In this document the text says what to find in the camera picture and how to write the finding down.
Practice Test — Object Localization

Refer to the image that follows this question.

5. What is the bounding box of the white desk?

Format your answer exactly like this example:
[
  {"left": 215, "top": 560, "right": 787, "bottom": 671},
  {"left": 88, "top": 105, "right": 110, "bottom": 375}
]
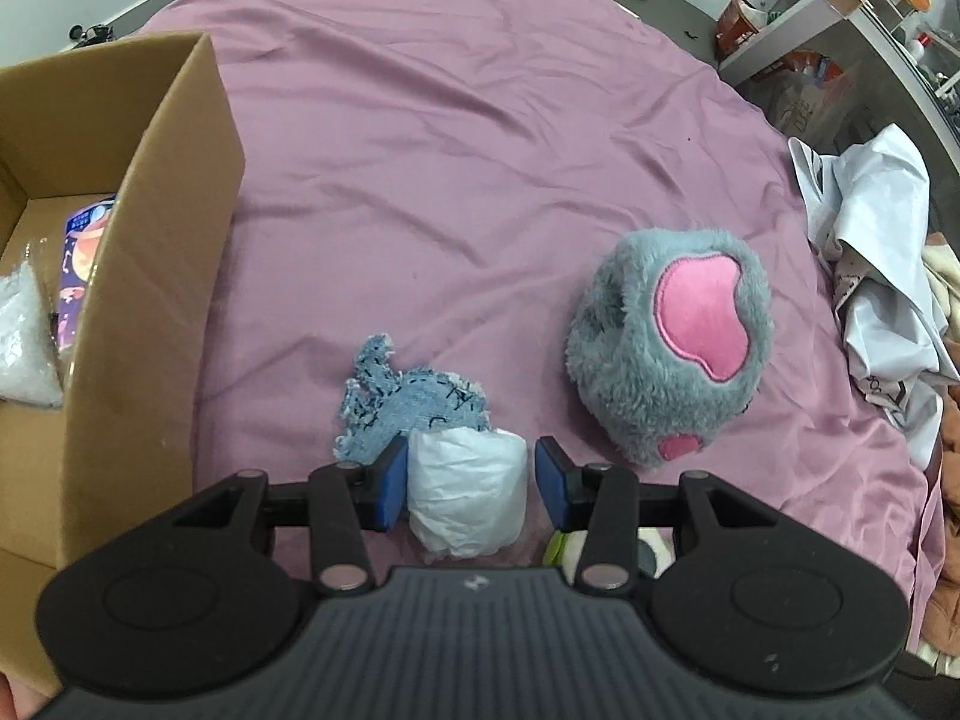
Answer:
[{"left": 718, "top": 0, "right": 960, "bottom": 166}]

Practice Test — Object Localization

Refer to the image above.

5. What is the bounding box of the paper shopping bag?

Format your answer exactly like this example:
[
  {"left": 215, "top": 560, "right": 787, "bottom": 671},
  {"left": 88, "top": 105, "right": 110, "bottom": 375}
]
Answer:
[{"left": 771, "top": 52, "right": 865, "bottom": 152}]

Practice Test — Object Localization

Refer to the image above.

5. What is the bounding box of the beige garment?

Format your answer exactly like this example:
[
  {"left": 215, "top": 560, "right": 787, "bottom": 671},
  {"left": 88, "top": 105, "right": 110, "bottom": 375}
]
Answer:
[{"left": 921, "top": 234, "right": 960, "bottom": 340}]

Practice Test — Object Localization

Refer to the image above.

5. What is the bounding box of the clear white plastic bag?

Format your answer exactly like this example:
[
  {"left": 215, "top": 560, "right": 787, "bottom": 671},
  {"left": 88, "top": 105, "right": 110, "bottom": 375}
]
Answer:
[{"left": 0, "top": 261, "right": 65, "bottom": 411}]

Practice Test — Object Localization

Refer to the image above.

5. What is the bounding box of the cardboard box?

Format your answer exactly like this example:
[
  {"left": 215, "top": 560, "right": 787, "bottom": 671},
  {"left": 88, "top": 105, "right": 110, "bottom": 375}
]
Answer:
[{"left": 0, "top": 31, "right": 247, "bottom": 700}]

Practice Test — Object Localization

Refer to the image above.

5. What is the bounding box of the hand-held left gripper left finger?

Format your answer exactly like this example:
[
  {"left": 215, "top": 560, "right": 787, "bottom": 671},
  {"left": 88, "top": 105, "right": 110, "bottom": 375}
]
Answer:
[{"left": 172, "top": 438, "right": 412, "bottom": 594}]

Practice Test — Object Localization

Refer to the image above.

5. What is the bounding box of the purple bed sheet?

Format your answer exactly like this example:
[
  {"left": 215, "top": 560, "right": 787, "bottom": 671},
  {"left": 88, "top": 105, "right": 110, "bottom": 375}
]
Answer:
[{"left": 135, "top": 0, "right": 947, "bottom": 653}]

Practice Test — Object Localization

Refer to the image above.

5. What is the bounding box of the purple printed packet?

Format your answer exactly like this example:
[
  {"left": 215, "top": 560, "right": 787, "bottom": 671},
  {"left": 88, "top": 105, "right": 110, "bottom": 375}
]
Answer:
[{"left": 55, "top": 198, "right": 121, "bottom": 370}]

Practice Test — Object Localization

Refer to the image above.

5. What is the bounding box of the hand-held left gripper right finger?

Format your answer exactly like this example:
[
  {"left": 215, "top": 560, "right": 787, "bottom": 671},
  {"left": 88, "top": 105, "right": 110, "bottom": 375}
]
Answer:
[{"left": 534, "top": 436, "right": 782, "bottom": 593}]

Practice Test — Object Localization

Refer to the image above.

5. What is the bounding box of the white plastic pack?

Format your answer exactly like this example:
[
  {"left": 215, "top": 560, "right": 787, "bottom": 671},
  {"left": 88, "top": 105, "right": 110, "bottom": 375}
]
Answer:
[{"left": 406, "top": 426, "right": 529, "bottom": 561}]

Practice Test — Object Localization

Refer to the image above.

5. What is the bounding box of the red basket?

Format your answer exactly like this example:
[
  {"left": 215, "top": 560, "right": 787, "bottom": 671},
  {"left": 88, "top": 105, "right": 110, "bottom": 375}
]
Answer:
[{"left": 712, "top": 0, "right": 775, "bottom": 62}]

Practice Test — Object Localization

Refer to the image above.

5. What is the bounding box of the green white soft toy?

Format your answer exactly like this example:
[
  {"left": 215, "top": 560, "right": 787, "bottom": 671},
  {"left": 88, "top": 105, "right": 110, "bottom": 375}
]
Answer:
[{"left": 543, "top": 528, "right": 680, "bottom": 580}]

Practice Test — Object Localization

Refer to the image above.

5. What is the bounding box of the white cloth pile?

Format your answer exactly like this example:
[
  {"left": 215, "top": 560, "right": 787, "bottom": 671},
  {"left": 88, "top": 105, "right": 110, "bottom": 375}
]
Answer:
[{"left": 786, "top": 123, "right": 960, "bottom": 470}]

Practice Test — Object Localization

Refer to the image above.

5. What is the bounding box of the grey pink plush slipper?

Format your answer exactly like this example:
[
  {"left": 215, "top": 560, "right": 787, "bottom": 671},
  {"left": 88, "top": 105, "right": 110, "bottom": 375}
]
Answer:
[{"left": 565, "top": 228, "right": 775, "bottom": 474}]

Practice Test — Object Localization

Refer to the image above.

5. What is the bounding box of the blue denim cloth toy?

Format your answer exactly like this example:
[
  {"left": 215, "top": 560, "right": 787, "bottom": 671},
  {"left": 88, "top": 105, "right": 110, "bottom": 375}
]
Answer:
[{"left": 333, "top": 333, "right": 493, "bottom": 464}]

